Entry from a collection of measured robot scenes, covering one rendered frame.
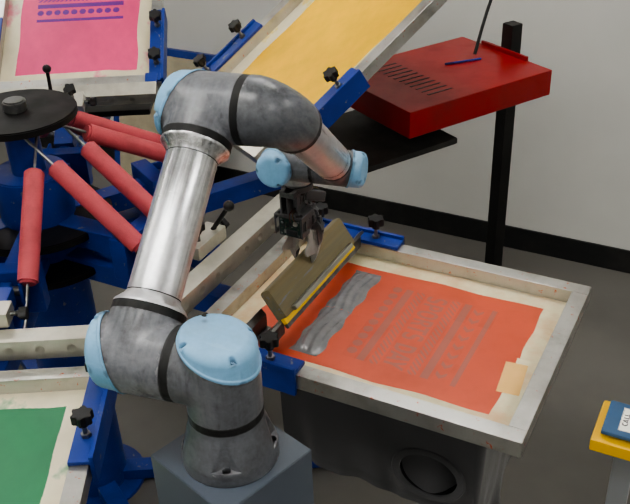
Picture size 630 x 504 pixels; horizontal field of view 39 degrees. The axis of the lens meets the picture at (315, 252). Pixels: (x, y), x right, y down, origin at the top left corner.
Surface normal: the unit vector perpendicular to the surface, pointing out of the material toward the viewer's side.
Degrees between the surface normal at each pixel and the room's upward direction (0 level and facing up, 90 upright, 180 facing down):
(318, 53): 32
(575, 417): 0
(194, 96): 41
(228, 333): 8
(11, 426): 0
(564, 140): 90
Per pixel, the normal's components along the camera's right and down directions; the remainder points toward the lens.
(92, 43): 0.00, -0.44
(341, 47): -0.47, -0.56
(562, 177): -0.46, 0.48
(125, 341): -0.22, -0.33
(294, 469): 0.72, 0.34
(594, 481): -0.04, -0.85
